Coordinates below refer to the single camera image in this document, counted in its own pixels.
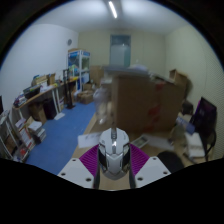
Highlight white shelf unit with books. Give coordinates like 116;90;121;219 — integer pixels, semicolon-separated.
0;109;34;163

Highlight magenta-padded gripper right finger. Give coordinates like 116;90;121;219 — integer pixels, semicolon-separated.
128;143;172;190

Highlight blue and white display cabinet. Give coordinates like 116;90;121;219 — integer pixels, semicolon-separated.
67;48;92;93

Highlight low brown cardboard box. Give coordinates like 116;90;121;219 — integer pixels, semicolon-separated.
77;89;96;105

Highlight clear glass jar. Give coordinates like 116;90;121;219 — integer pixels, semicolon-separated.
92;86;113;126

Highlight open brown cardboard box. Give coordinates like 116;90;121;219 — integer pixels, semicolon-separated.
168;68;189;89

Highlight large brown cardboard box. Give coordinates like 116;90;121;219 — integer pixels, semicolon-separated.
110;71;186;134

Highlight stack of books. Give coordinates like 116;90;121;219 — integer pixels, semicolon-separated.
26;119;48;144

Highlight white computer mouse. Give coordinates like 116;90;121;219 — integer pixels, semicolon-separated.
97;127;132;181

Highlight black office chair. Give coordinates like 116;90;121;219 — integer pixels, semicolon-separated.
191;96;218;163

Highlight wooden desk with clutter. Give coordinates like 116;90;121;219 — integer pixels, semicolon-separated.
12;74;81;124

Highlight ceiling tube light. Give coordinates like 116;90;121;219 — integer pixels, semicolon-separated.
107;0;119;20

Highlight white book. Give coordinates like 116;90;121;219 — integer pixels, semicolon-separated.
184;133;208;159

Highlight stacked brown cardboard boxes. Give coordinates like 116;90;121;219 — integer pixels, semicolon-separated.
89;65;105;86

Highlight grey door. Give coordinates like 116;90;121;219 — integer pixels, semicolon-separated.
109;34;132;68

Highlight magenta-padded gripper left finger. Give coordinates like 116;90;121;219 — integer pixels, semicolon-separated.
57;143;101;190

